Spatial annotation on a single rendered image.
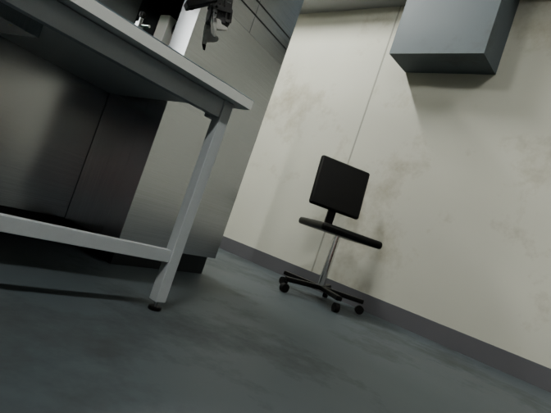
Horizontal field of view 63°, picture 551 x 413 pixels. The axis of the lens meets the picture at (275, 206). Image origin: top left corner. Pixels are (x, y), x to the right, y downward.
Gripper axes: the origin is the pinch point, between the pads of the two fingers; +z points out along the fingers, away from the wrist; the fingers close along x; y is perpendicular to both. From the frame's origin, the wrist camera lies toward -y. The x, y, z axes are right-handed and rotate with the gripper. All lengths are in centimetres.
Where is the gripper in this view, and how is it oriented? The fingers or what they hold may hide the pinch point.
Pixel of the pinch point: (207, 43)
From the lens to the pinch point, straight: 178.8
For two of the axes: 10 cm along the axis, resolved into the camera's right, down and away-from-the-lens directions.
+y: 9.1, 1.2, 4.0
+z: -1.2, 9.9, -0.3
